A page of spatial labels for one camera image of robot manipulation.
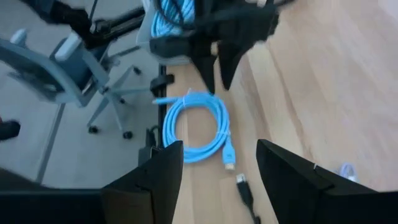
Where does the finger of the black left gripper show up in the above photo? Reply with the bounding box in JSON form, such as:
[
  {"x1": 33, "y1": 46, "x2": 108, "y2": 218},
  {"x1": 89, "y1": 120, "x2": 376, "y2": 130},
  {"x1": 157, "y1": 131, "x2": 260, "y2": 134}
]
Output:
[
  {"x1": 217, "y1": 41, "x2": 253, "y2": 91},
  {"x1": 190, "y1": 55, "x2": 218, "y2": 95}
]

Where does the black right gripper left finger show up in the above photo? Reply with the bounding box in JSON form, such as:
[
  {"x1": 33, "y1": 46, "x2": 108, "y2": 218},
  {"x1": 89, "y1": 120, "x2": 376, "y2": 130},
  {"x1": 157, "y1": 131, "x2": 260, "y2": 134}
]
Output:
[{"x1": 0, "y1": 139, "x2": 185, "y2": 224}]

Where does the white plastic bin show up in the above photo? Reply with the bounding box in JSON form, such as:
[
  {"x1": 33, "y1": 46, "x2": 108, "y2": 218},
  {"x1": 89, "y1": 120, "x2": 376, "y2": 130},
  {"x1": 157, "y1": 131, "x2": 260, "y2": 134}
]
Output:
[{"x1": 136, "y1": 0, "x2": 195, "y2": 67}]

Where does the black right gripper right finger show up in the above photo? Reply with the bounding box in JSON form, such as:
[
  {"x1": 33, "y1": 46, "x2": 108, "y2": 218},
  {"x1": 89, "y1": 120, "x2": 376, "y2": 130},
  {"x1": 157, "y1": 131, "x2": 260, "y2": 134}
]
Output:
[{"x1": 256, "y1": 138, "x2": 398, "y2": 224}]

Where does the grey office chair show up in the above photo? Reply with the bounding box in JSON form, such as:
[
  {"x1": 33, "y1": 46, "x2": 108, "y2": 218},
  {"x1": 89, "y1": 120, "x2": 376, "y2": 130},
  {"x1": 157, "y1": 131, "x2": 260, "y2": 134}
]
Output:
[{"x1": 0, "y1": 27, "x2": 154, "y2": 141}]

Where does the black table edge rail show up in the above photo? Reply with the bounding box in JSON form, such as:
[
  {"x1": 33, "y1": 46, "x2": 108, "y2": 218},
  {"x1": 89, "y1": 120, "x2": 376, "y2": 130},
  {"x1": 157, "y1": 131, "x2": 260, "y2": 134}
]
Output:
[{"x1": 156, "y1": 64, "x2": 168, "y2": 147}]

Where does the black USB cable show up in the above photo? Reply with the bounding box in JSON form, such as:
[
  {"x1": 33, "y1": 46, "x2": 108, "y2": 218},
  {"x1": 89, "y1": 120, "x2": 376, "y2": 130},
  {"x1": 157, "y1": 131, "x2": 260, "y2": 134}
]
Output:
[{"x1": 235, "y1": 173, "x2": 262, "y2": 224}]

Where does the white cable bundle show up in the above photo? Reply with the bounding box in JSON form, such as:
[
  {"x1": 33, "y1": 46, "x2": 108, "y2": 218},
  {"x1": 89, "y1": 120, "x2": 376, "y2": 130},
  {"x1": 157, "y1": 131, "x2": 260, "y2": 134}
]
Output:
[{"x1": 336, "y1": 161, "x2": 359, "y2": 184}]

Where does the black table clamp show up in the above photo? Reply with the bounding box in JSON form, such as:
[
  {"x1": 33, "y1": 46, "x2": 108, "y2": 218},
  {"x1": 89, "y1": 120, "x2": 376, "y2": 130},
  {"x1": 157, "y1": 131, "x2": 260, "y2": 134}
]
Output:
[{"x1": 150, "y1": 73, "x2": 175, "y2": 98}]

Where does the black rig frame strut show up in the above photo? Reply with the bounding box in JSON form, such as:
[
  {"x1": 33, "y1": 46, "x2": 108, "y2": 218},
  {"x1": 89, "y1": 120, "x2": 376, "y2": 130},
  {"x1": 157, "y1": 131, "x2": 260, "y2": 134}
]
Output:
[{"x1": 21, "y1": 0, "x2": 147, "y2": 51}]

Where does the large light blue cable coil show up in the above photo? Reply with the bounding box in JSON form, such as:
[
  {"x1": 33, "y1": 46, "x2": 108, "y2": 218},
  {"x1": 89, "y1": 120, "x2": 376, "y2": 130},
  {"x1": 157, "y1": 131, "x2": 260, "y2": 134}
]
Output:
[{"x1": 152, "y1": 88, "x2": 237, "y2": 171}]

